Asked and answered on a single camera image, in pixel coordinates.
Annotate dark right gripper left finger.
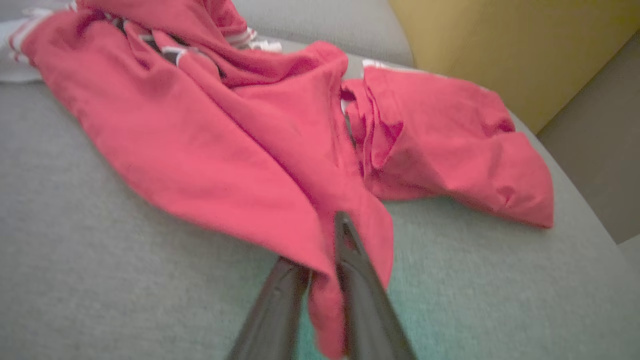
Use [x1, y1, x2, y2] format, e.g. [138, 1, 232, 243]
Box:
[227, 256, 312, 360]

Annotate red shorts with white stripe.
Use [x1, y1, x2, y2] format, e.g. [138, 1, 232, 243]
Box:
[342, 59, 555, 230]

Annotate yellow sofa backrest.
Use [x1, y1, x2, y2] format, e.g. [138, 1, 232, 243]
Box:
[389, 0, 640, 135]

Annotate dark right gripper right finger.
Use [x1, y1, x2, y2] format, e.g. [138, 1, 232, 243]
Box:
[334, 211, 416, 360]

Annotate red jersey with white sleeves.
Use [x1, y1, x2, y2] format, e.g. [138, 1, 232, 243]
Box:
[0, 0, 396, 359]

